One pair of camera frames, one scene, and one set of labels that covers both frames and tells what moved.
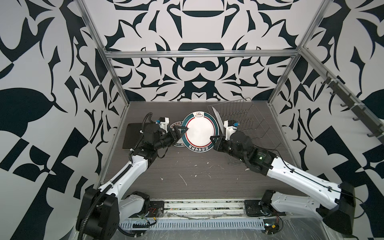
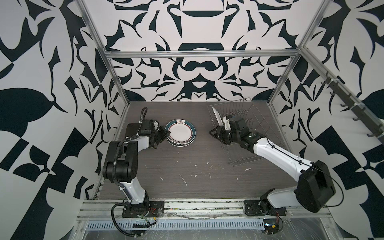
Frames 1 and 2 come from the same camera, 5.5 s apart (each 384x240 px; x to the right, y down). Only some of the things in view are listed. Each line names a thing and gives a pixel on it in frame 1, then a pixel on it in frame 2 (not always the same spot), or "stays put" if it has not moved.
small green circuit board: (271, 225) stays put
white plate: (219, 119) stays put
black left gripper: (173, 138) to (165, 133)
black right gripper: (218, 145) to (219, 133)
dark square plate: (133, 135) stays put
